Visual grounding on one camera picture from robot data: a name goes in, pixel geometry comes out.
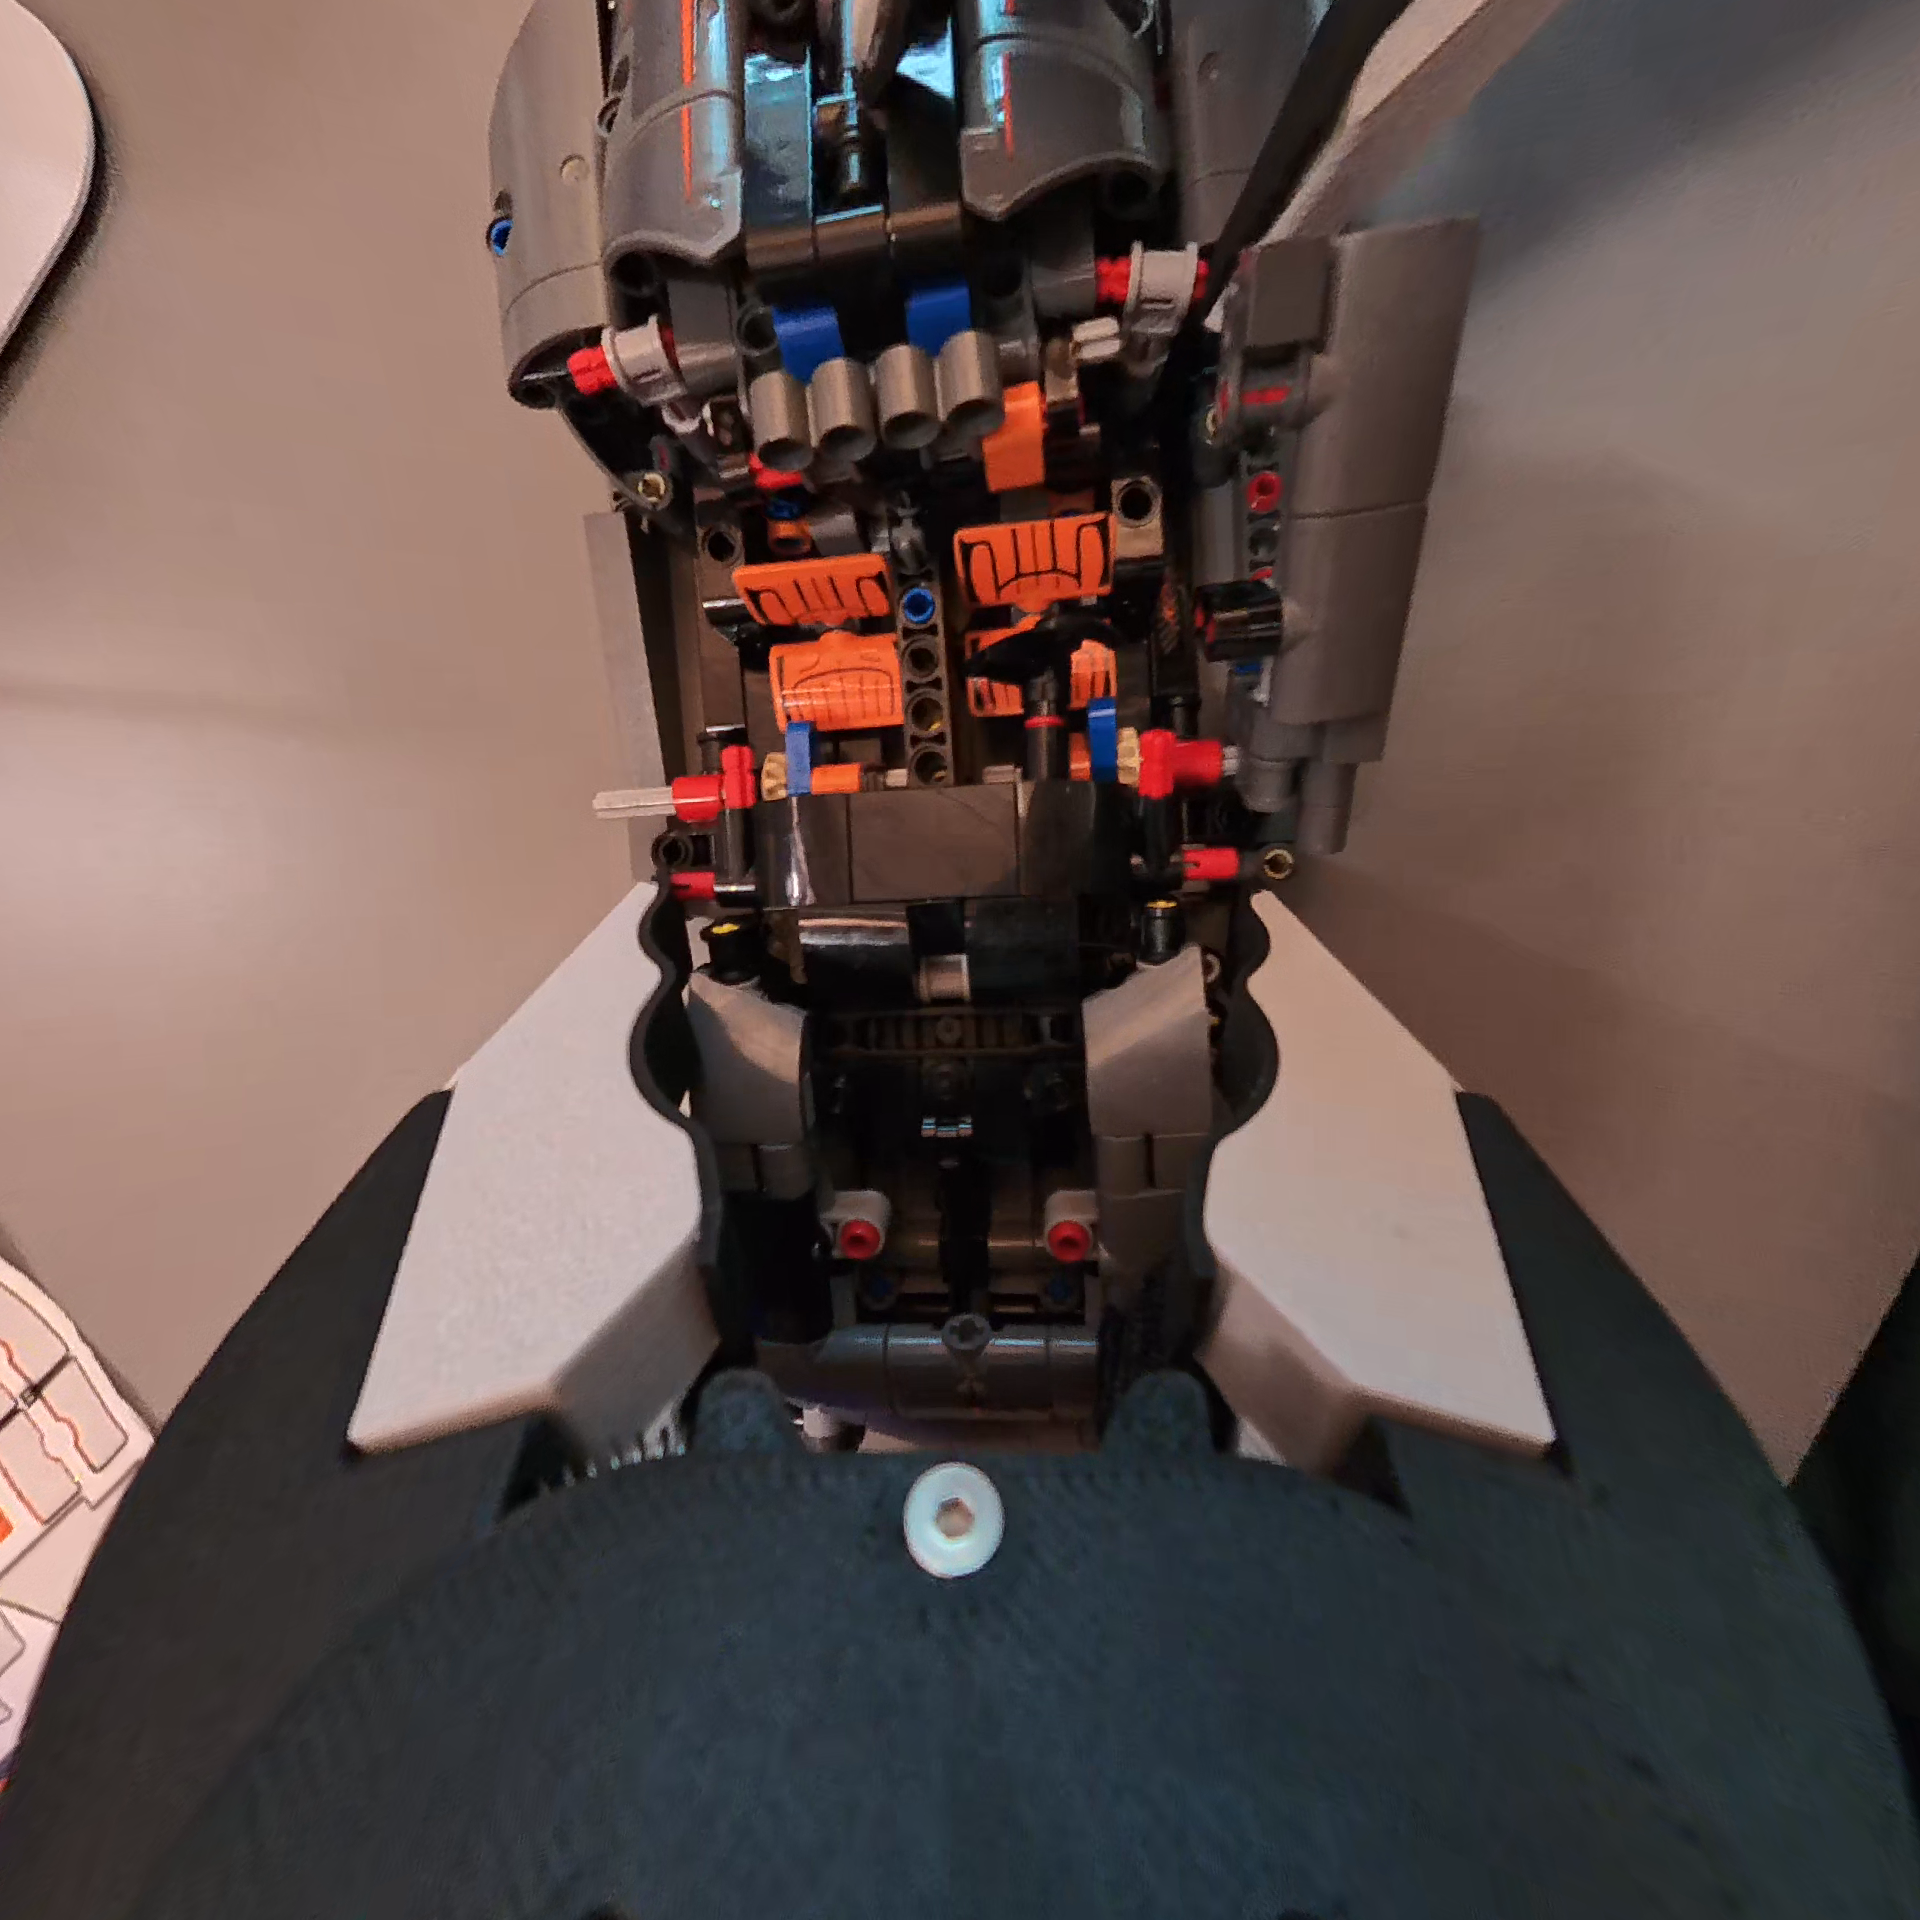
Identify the orange-lined grey lego section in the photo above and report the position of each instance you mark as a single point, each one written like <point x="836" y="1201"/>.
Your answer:
<point x="660" y="166"/>

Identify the lego sticker sheet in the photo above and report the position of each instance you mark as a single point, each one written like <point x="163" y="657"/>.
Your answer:
<point x="60" y="1442"/>

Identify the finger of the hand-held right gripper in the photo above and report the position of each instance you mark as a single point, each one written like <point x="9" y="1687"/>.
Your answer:
<point x="1394" y="77"/>

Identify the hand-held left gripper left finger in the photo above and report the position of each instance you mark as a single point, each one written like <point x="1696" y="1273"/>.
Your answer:
<point x="539" y="1201"/>

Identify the grey black lego car chassis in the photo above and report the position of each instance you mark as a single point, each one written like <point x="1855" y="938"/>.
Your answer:
<point x="930" y="857"/>

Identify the person's green shirt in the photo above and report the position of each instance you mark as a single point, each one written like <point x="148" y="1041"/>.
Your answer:
<point x="1875" y="1501"/>

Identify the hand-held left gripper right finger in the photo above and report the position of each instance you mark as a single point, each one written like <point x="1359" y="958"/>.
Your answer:
<point x="1348" y="1201"/>

